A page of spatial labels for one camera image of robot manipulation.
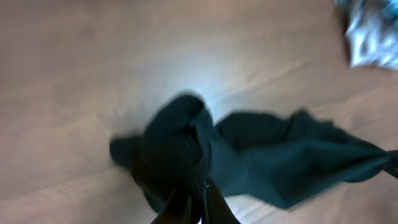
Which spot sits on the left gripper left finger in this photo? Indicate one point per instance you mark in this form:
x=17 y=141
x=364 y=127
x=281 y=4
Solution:
x=178 y=209

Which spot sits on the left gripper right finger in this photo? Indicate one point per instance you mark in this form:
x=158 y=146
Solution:
x=216 y=210

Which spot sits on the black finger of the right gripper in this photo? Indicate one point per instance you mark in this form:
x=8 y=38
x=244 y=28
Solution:
x=391 y=167

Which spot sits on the black t-shirt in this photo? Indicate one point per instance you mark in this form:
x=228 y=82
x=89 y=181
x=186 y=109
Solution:
x=281 y=161

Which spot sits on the light blue printed t-shirt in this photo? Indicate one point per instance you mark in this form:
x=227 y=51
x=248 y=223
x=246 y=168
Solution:
x=371 y=32

